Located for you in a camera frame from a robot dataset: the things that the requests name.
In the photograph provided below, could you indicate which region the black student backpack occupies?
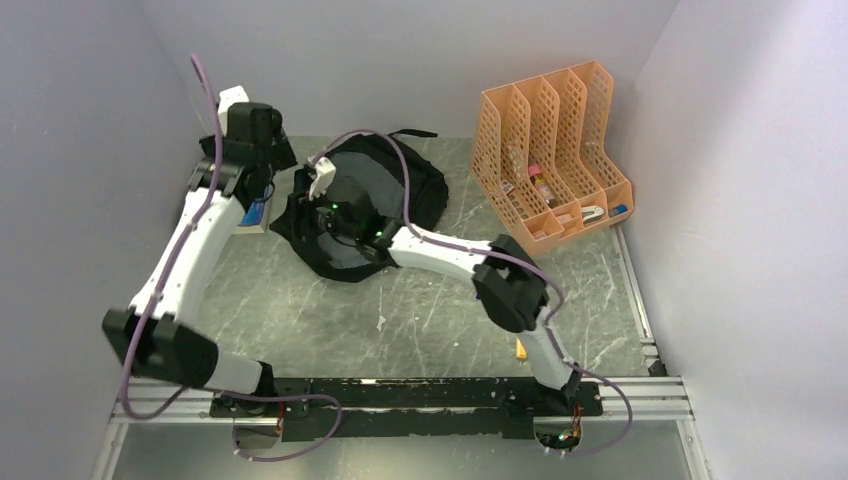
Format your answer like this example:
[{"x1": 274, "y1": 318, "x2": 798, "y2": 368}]
[{"x1": 270, "y1": 131, "x2": 449, "y2": 283}]

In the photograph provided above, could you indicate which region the blue orange paperback book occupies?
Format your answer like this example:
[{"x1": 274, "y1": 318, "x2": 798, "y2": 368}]
[{"x1": 234, "y1": 199, "x2": 272, "y2": 235}]

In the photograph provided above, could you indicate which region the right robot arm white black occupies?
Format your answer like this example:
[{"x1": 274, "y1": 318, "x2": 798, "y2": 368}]
[{"x1": 306, "y1": 184, "x2": 582, "y2": 414}]

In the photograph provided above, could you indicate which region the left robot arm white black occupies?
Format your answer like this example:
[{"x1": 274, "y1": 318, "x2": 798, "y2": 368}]
[{"x1": 102, "y1": 101, "x2": 296, "y2": 416}]

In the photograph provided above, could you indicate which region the pink capped bottle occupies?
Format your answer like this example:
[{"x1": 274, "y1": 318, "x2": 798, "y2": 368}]
[{"x1": 528, "y1": 163, "x2": 558, "y2": 208}]

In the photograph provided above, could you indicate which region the orange plastic file organizer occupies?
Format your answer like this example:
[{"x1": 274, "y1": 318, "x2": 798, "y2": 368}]
[{"x1": 470, "y1": 61, "x2": 635, "y2": 256}]

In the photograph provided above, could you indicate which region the yellow highlighter marker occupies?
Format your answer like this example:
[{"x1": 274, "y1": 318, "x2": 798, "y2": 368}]
[{"x1": 515, "y1": 339, "x2": 528, "y2": 361}]

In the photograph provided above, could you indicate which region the silver stapler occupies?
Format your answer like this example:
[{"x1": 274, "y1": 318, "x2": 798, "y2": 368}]
[{"x1": 581, "y1": 205, "x2": 605, "y2": 225}]

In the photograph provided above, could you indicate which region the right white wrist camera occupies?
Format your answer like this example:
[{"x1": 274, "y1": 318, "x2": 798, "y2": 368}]
[{"x1": 307, "y1": 156, "x2": 336, "y2": 200}]

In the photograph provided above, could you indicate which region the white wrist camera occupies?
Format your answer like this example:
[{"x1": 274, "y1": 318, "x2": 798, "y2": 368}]
[
  {"x1": 307, "y1": 156, "x2": 336, "y2": 200},
  {"x1": 217, "y1": 85, "x2": 250, "y2": 134}
]

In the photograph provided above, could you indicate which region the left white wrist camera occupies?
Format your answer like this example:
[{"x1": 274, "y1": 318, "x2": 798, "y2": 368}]
[{"x1": 217, "y1": 85, "x2": 250, "y2": 134}]

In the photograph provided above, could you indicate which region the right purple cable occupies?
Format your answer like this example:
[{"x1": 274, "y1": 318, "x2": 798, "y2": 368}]
[{"x1": 308, "y1": 129, "x2": 634, "y2": 458}]

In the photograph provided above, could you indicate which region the purple cable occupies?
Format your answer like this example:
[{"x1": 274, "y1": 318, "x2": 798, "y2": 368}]
[
  {"x1": 308, "y1": 129, "x2": 634, "y2": 458},
  {"x1": 119, "y1": 52, "x2": 343, "y2": 463}
]

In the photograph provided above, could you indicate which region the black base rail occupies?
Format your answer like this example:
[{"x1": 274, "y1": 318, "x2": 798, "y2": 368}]
[{"x1": 209, "y1": 377, "x2": 603, "y2": 442}]

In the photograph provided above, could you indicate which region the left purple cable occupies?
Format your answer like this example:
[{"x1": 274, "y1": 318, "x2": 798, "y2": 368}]
[{"x1": 119, "y1": 52, "x2": 343, "y2": 463}]

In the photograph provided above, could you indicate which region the aluminium frame rail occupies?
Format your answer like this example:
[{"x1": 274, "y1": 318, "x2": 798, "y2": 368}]
[{"x1": 109, "y1": 377, "x2": 694, "y2": 425}]

